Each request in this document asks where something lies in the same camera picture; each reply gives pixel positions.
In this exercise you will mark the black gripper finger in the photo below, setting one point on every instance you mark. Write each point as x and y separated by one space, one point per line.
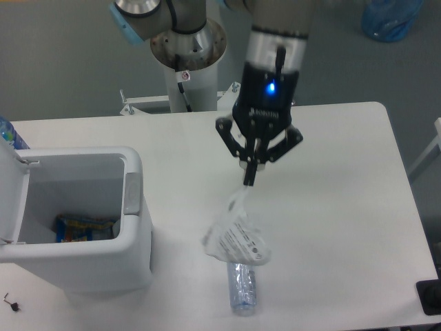
223 126
262 154

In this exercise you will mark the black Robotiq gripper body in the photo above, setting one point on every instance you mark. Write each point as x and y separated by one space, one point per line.
265 99

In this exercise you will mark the clear plastic wrapper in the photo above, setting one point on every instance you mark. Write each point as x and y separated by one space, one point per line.
234 237

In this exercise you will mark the clear plastic water bottle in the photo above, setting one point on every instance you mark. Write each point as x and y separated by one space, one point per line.
242 289

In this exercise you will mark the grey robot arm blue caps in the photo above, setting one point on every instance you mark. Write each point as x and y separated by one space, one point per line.
277 40

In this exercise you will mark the white trash can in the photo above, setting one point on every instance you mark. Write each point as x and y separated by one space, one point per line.
37 185

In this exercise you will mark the blue plastic bag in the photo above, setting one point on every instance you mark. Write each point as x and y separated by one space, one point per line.
389 21

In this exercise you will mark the blue snack wrapper in bin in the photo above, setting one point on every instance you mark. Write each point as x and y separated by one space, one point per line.
75 228

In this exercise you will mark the black device at table edge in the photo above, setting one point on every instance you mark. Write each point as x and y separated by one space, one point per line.
429 295

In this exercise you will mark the blue labelled bottle at edge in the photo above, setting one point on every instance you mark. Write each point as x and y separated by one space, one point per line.
13 138

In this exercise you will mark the small dark clip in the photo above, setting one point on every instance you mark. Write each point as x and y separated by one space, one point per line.
15 307

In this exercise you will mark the small black allen key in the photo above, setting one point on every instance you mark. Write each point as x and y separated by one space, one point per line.
5 299

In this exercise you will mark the white pedestal foot brackets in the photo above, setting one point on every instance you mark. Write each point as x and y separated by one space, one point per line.
131 106

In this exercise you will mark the white frame at right edge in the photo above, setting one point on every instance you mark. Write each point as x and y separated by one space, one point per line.
427 156

